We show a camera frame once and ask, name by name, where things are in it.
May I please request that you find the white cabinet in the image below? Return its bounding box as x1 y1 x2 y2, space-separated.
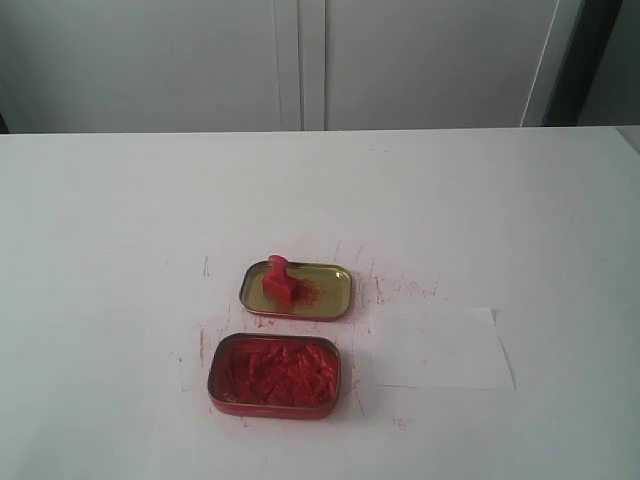
1 1 580 133

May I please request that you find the gold tin lid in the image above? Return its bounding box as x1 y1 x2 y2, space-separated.
239 261 354 321

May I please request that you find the red ink pad tin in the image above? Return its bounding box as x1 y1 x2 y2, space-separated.
207 333 342 420

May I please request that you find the red plastic stamp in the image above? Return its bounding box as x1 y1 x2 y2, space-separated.
263 255 299 303

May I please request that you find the white paper sheet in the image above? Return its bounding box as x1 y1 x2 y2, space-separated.
370 304 514 390

